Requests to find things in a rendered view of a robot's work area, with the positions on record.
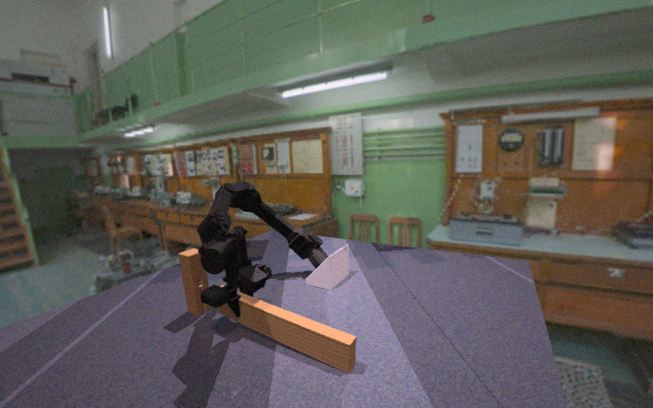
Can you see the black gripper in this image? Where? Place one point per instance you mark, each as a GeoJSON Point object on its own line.
{"type": "Point", "coordinates": [217, 296]}

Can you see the wooden bed side rail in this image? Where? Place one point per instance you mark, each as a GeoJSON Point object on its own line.
{"type": "Point", "coordinates": [323, 343]}

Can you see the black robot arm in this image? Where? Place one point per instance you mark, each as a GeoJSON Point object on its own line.
{"type": "Point", "coordinates": [219, 250]}

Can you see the wooden post with slot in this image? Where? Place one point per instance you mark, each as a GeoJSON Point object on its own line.
{"type": "Point", "coordinates": [194, 279]}

